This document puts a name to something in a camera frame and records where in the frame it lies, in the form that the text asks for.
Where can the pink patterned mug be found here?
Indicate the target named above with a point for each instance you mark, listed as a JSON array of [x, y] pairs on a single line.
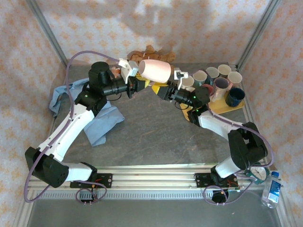
[[209, 87]]

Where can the dark blue mug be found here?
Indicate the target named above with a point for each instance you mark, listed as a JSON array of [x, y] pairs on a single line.
[[234, 97]]

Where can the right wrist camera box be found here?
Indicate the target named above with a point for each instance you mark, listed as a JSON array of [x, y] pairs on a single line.
[[181, 74]]

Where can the yellow tray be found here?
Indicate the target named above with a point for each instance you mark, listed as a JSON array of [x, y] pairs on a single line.
[[217, 106]]

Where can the white mug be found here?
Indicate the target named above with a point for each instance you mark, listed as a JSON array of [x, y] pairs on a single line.
[[188, 82]]

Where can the light blue mug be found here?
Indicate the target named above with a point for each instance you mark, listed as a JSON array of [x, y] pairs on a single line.
[[200, 76]]

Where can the aluminium frame post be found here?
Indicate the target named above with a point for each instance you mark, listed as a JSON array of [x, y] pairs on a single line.
[[47, 29], [259, 29]]

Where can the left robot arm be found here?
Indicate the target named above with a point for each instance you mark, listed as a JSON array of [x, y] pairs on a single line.
[[71, 132]]

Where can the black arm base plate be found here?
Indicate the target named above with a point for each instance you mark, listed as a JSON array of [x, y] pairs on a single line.
[[106, 180], [201, 180]]

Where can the teal mug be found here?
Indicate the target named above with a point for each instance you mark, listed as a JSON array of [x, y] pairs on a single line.
[[212, 72]]

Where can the plain pink mug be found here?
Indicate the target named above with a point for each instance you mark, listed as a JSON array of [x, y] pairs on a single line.
[[234, 77]]

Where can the light blue cloth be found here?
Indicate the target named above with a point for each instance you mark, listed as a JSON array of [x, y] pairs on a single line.
[[104, 123]]

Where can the clear water bottle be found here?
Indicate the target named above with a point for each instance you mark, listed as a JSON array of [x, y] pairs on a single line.
[[272, 191]]

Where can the grey mug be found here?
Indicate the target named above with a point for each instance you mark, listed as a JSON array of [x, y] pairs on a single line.
[[224, 69]]

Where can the teal dial clock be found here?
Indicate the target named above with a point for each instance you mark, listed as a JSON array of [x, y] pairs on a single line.
[[258, 175]]

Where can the aluminium mounting rail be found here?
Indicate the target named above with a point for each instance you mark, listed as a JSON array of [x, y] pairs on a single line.
[[154, 180]]

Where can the large pale pink mug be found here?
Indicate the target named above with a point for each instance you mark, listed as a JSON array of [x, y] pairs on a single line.
[[221, 84]]

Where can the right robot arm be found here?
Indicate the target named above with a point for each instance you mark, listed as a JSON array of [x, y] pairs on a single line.
[[213, 123]]

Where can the brown teddy bear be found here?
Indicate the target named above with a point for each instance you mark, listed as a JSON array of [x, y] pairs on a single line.
[[135, 56]]

